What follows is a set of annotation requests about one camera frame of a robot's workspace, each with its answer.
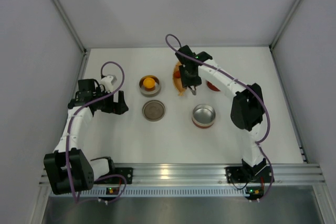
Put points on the red fried chicken drumstick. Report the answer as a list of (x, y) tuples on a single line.
[(177, 74)]

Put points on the steel kitchen tongs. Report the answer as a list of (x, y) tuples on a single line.
[(193, 90)]

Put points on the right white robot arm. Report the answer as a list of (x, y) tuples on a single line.
[(248, 112)]

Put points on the woven bamboo boat basket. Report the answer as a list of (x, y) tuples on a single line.
[(177, 82)]

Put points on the aluminium mounting rail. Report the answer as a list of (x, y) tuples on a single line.
[(216, 174)]

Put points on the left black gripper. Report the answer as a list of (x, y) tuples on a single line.
[(112, 105)]

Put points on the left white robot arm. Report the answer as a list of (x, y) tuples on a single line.
[(67, 168)]

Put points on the orange round food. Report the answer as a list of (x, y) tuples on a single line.
[(149, 83)]

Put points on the red steel lunch container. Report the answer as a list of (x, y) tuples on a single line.
[(203, 116)]

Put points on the red round lid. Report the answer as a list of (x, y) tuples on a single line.
[(212, 87)]

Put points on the left aluminium frame post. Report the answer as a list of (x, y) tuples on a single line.
[(67, 22)]

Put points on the grey slotted cable duct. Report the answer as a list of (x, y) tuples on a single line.
[(168, 191)]

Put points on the aluminium frame post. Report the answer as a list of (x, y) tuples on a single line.
[(67, 22), (285, 23)]

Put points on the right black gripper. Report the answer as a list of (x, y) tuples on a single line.
[(190, 80)]

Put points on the brown round lid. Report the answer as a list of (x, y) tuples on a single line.
[(153, 110)]

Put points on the right aluminium frame post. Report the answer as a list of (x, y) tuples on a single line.
[(285, 23)]

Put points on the brown steel lunch container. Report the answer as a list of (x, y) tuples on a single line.
[(153, 92)]

